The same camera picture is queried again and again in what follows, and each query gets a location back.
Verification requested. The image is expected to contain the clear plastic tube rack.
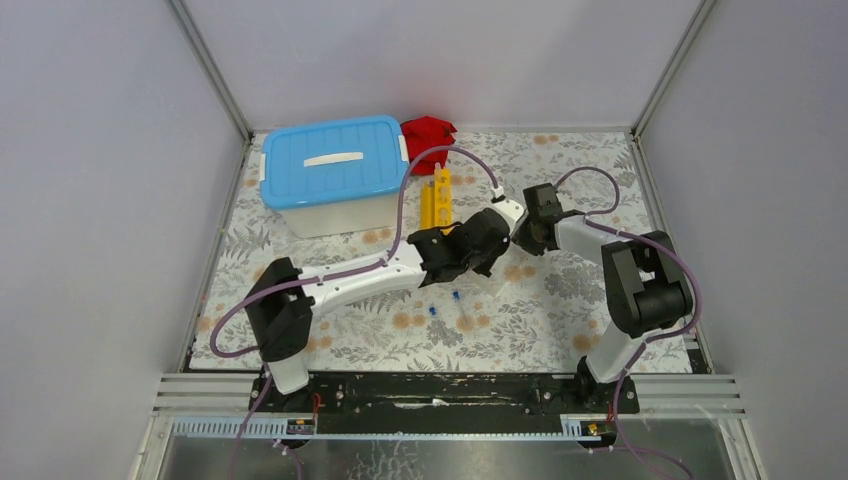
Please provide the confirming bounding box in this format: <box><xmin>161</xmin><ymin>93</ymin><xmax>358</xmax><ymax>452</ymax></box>
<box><xmin>471</xmin><ymin>263</ymin><xmax>510</xmax><ymax>297</ymax></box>

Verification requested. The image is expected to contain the blue plastic bin lid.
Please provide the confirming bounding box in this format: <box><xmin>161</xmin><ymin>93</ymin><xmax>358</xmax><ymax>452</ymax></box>
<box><xmin>259</xmin><ymin>115</ymin><xmax>408</xmax><ymax>211</ymax></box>

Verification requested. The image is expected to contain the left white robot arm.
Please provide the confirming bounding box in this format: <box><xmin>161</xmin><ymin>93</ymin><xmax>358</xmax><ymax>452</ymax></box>
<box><xmin>245</xmin><ymin>200</ymin><xmax>524</xmax><ymax>411</ymax></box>

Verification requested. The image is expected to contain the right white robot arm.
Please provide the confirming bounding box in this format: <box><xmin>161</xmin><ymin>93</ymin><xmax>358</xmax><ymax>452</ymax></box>
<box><xmin>513</xmin><ymin>183</ymin><xmax>694</xmax><ymax>412</ymax></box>

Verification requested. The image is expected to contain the yellow test tube rack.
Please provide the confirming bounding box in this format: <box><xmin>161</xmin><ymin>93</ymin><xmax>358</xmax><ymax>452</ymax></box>
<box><xmin>419</xmin><ymin>168</ymin><xmax>453</xmax><ymax>234</ymax></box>

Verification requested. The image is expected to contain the floral patterned table mat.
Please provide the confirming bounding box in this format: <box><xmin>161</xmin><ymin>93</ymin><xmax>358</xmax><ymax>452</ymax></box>
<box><xmin>187</xmin><ymin>132</ymin><xmax>653</xmax><ymax>372</ymax></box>

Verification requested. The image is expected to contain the red cloth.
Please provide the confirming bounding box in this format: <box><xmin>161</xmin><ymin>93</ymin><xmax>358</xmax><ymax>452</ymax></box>
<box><xmin>400</xmin><ymin>116</ymin><xmax>457</xmax><ymax>176</ymax></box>

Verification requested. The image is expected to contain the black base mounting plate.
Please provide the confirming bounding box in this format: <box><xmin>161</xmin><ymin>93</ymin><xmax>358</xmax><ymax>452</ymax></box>
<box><xmin>248</xmin><ymin>372</ymin><xmax>640</xmax><ymax>435</ymax></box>

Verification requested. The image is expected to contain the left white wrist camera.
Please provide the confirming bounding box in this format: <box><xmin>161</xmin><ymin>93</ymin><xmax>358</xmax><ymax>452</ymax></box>
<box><xmin>490</xmin><ymin>196</ymin><xmax>525</xmax><ymax>232</ymax></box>

